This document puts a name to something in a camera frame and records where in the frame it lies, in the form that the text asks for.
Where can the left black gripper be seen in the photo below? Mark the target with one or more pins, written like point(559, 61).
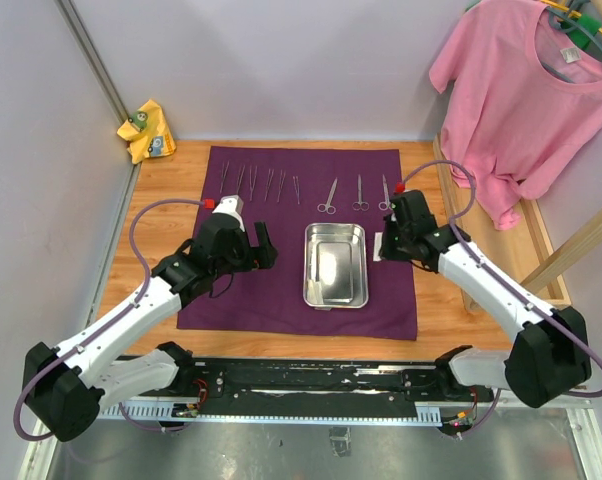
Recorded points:
point(256, 257)

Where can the wooden beam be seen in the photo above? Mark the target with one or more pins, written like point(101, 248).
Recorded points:
point(549, 274)

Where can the wooden tray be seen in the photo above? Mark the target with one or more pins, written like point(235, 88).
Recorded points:
point(517, 251)

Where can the steel scissors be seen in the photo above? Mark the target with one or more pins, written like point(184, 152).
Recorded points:
point(327, 206)
point(360, 204)
point(384, 204)

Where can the white gauze pad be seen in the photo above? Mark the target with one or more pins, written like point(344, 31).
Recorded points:
point(377, 247)

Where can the purple surgical wrap cloth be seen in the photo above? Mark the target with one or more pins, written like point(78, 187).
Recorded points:
point(272, 300)

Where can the pink t-shirt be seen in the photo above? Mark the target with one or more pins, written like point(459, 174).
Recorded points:
point(524, 101)

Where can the steel instrument tray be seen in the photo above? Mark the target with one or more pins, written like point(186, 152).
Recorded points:
point(335, 266)

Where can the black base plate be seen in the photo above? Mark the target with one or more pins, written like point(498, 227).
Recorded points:
point(317, 390)

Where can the yellow paper bag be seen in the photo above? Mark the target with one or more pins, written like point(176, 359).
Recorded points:
point(147, 133)

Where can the grey clothes hanger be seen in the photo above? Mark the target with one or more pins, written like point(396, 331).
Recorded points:
point(591, 49)

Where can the green hanger clip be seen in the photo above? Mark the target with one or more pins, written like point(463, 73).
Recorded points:
point(587, 24)

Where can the aluminium corner post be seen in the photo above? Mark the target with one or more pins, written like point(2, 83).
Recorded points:
point(78, 29)

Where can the aluminium rail frame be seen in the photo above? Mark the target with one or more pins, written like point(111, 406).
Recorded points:
point(159, 438)

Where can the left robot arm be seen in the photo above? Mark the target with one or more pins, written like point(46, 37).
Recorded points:
point(69, 385)

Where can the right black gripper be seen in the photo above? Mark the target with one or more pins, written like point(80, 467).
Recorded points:
point(385, 250)

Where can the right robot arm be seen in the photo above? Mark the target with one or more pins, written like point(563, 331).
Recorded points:
point(547, 358)

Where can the yellow hoop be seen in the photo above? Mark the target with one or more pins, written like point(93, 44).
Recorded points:
point(565, 14)

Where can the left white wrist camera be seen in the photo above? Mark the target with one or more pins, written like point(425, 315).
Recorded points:
point(232, 206)

